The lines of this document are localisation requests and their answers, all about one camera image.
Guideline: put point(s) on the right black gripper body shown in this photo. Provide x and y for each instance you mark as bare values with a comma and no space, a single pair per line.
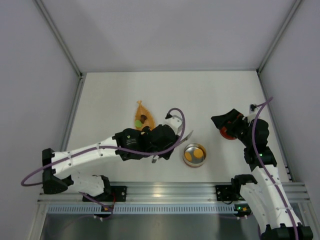
233,124

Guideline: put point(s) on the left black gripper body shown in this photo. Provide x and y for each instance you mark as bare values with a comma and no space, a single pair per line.
165,149

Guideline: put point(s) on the red round lid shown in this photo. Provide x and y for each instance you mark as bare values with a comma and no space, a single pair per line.
227,133

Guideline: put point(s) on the black round food piece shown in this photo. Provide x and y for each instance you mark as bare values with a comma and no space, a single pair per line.
146,129

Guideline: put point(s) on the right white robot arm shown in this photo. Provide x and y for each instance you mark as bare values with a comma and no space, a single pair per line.
262,188

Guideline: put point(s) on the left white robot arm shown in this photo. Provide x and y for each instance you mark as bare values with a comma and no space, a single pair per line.
63,170

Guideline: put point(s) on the round steel lunch box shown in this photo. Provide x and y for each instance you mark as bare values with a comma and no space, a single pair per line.
195,163

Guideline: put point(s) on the orange leaf-shaped plate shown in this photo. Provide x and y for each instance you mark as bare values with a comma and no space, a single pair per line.
142,110

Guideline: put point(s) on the green round food piece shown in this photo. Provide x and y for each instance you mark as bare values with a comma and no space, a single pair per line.
138,123

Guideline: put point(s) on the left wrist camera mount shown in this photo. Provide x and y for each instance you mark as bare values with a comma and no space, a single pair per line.
175,122

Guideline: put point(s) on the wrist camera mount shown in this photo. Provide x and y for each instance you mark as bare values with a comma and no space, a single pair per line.
175,122
253,110

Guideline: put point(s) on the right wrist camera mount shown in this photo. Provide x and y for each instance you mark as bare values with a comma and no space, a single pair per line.
253,110

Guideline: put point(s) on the aluminium front rail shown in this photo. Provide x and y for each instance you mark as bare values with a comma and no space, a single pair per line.
172,193

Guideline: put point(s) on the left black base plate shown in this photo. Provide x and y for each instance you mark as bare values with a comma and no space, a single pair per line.
114,193

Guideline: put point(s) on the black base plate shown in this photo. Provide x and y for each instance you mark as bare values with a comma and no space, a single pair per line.
114,193
226,193

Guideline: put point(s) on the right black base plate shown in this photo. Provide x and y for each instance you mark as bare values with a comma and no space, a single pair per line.
226,193

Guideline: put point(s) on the slotted grey cable duct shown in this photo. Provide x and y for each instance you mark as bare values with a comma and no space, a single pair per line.
126,209

